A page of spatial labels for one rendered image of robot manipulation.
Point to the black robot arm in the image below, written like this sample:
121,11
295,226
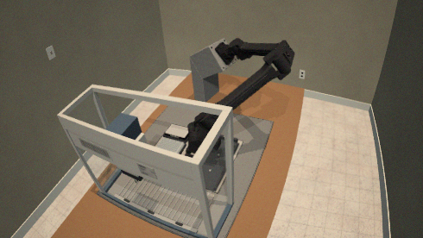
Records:
282,57

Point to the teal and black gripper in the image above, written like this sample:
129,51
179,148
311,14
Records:
188,152

